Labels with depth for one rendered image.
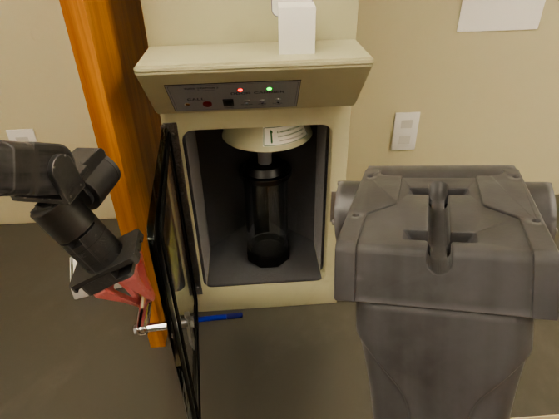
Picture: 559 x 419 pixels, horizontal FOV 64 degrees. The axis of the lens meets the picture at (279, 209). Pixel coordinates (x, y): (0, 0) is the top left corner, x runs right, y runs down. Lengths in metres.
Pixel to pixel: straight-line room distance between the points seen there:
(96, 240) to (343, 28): 0.47
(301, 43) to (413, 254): 0.51
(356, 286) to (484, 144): 1.28
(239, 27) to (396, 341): 0.61
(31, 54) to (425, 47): 0.97
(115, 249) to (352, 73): 0.40
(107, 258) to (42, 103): 0.76
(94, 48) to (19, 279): 0.74
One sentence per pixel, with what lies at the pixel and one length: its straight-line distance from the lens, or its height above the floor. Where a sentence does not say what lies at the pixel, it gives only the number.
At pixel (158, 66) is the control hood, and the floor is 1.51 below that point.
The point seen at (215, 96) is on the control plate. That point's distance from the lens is 0.68.
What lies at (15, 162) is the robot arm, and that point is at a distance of 0.52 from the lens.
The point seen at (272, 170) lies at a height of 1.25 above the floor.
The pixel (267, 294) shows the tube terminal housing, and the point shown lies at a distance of 0.99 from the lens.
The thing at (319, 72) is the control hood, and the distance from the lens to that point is 0.64.
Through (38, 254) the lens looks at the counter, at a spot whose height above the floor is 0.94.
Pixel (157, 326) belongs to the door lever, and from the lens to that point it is 0.65.
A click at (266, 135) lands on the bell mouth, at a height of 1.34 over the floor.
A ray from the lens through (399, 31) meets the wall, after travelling 1.23.
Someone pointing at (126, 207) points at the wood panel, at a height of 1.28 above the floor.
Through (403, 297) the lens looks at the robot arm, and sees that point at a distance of 0.17.
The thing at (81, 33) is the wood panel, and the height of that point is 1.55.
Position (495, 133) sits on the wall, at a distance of 1.44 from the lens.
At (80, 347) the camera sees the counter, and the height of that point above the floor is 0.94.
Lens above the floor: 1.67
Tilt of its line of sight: 33 degrees down
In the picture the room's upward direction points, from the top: 1 degrees counter-clockwise
